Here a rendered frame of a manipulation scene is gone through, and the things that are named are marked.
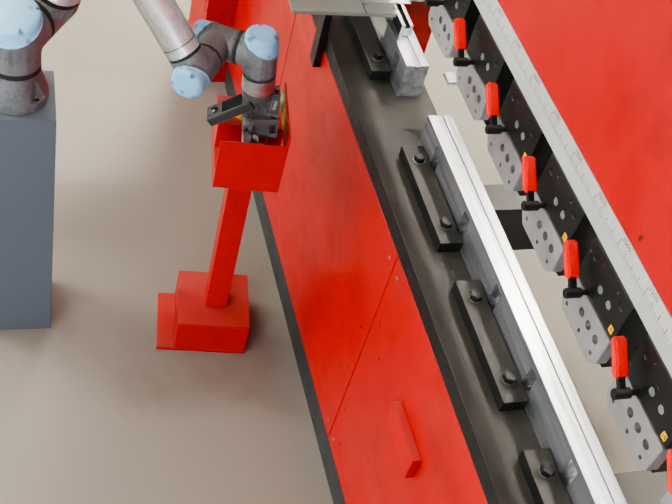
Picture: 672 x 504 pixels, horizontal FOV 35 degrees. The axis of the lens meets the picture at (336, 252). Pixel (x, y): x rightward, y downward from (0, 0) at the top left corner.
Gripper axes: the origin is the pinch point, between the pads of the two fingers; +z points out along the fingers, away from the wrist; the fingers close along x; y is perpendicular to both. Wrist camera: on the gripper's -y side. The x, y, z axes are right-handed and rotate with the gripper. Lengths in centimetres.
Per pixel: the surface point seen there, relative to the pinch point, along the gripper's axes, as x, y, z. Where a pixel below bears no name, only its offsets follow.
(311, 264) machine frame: 2.0, 21.2, 41.9
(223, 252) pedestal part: 2.3, -2.8, 37.9
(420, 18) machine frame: 127, 72, 48
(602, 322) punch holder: -85, 53, -44
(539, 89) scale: -44, 48, -58
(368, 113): 2.6, 29.0, -11.8
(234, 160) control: -4.9, -2.3, -2.3
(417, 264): -44, 34, -11
